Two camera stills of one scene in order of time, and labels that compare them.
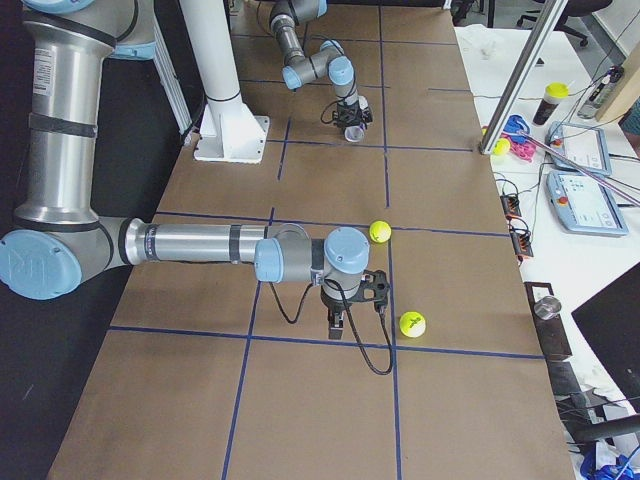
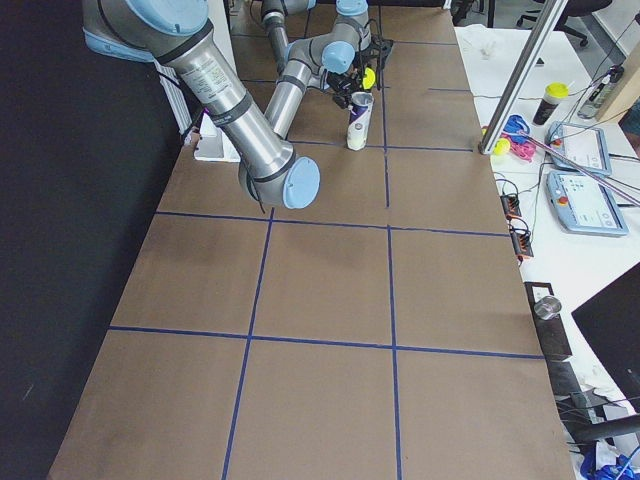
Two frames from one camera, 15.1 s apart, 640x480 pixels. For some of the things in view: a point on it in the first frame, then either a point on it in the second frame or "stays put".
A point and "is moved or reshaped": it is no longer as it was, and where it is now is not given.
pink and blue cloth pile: (516, 131) stays put
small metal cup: (547, 307) stays put
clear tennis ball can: (355, 133) is moved or reshaped
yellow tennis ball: (412, 324) → (369, 80)
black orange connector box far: (511, 205) stays put
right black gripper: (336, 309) → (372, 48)
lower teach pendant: (587, 204) stays put
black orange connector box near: (522, 242) stays put
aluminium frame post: (545, 25) stays put
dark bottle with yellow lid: (554, 92) stays put
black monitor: (612, 320) stays put
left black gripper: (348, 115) → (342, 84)
